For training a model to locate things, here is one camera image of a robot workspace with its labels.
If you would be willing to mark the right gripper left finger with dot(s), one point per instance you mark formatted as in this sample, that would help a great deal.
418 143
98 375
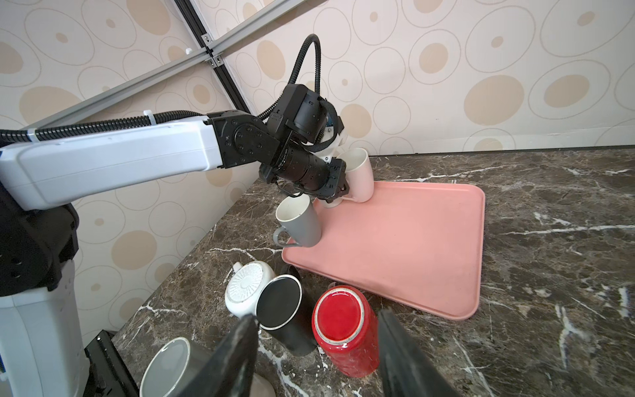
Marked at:
228 370

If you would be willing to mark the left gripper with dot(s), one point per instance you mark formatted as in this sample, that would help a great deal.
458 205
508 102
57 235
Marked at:
327 180

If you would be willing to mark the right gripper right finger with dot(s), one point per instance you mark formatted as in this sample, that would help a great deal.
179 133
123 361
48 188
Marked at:
404 368

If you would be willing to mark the pink mug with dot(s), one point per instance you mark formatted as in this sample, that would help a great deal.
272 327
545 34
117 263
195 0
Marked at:
359 176

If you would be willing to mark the grey mug white interior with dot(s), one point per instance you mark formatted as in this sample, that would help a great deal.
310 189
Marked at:
298 218

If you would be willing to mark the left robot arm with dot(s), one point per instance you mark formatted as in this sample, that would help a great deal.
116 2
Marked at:
95 215

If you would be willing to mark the dark grey mug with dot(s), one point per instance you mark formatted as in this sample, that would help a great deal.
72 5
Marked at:
168 364

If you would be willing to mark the red mug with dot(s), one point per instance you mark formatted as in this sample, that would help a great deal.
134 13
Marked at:
346 328

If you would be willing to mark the white ribbed mug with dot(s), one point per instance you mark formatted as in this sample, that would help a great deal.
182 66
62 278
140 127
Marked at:
245 287

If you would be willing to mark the black mug white rim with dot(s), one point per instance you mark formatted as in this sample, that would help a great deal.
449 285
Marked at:
284 310

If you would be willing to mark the pink rectangular tray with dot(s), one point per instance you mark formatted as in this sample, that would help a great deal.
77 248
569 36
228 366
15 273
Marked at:
418 244

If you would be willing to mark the diagonal aluminium bar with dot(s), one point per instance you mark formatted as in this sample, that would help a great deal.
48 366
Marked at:
212 51

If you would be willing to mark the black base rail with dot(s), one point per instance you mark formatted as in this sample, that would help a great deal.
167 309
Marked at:
108 374

